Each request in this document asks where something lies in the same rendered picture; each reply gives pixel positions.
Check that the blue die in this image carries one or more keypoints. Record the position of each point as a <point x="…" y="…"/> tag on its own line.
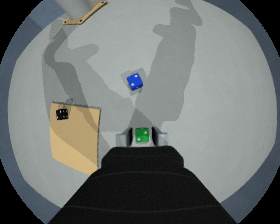
<point x="135" y="81"/>

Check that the black die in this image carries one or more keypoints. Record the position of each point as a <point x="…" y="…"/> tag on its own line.
<point x="62" y="114"/>

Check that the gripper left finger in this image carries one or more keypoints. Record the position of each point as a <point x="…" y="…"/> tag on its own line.
<point x="125" y="139"/>

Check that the tan square mat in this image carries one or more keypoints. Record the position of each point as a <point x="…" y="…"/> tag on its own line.
<point x="74" y="141"/>

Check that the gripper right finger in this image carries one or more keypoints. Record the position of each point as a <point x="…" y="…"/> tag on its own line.
<point x="159" y="138"/>

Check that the green die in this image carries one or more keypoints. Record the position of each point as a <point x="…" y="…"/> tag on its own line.
<point x="142" y="134"/>

